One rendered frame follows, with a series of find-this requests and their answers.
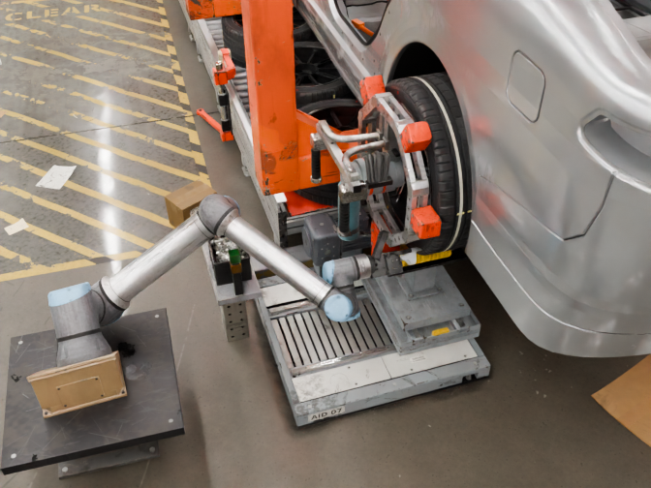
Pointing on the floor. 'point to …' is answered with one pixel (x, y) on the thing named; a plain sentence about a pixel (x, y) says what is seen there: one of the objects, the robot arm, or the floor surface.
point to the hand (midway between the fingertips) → (418, 248)
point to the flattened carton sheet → (631, 399)
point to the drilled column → (235, 320)
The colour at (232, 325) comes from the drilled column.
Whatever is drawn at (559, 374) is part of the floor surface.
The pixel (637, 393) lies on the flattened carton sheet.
